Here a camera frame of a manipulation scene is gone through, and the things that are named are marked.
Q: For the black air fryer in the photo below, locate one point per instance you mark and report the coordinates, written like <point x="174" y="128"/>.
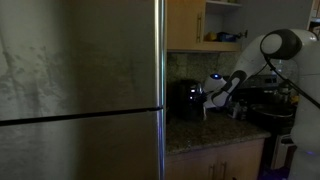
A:
<point x="187" y="100"/>

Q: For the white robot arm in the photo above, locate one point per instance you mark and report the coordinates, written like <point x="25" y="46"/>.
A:
<point x="302" y="47"/>

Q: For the wooden upper cabinet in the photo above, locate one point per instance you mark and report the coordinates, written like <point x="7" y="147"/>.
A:
<point x="188" y="21"/>

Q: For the wooden cabinet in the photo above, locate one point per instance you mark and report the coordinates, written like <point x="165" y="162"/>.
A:
<point x="240" y="161"/>
<point x="188" y="21"/>

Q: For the yellow item on shelf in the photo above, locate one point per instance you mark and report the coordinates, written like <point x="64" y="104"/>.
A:
<point x="210" y="36"/>

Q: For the stainless steel refrigerator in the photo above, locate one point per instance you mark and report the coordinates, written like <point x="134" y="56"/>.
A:
<point x="82" y="89"/>

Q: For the blue item on shelf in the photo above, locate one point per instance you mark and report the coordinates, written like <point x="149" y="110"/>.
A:
<point x="226" y="37"/>

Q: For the wooden lower cabinet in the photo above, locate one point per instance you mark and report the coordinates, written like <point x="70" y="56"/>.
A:
<point x="240" y="161"/>

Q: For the black stove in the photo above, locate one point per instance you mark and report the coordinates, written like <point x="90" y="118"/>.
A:
<point x="259" y="95"/>

